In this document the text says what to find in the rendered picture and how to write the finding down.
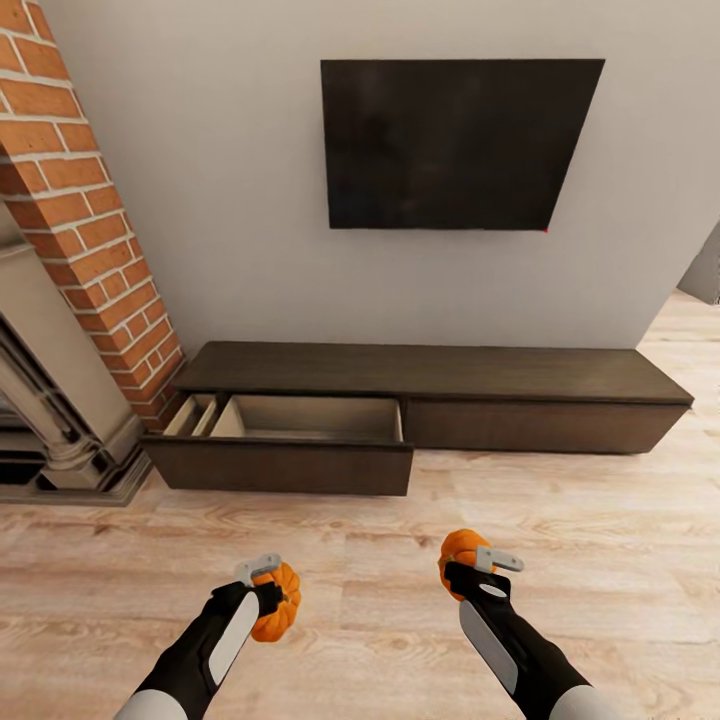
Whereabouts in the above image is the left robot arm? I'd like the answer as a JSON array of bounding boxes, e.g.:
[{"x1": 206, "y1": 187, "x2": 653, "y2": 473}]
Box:
[{"x1": 113, "y1": 554, "x2": 283, "y2": 720}]

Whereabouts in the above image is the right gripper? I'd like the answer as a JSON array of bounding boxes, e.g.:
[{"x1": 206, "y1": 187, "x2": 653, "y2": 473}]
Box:
[{"x1": 444, "y1": 561, "x2": 511, "y2": 599}]

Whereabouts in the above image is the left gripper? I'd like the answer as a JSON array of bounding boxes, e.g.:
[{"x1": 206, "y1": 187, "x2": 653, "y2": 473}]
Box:
[{"x1": 252, "y1": 581, "x2": 283, "y2": 619}]

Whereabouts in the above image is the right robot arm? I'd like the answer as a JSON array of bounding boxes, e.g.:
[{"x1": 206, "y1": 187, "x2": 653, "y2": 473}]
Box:
[{"x1": 444, "y1": 545, "x2": 627, "y2": 720}]

